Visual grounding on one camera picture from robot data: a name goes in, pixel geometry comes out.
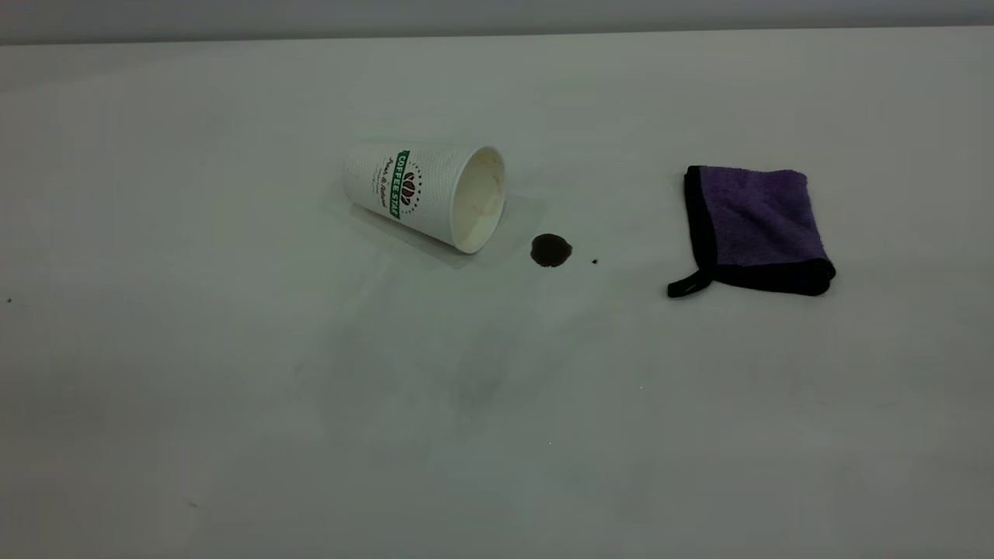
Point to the white paper coffee cup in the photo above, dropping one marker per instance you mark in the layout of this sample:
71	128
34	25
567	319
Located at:
419	190

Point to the purple cloth with black trim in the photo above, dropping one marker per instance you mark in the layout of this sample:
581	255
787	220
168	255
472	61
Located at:
757	221

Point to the dark coffee spill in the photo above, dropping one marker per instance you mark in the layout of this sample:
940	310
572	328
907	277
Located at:
550	250

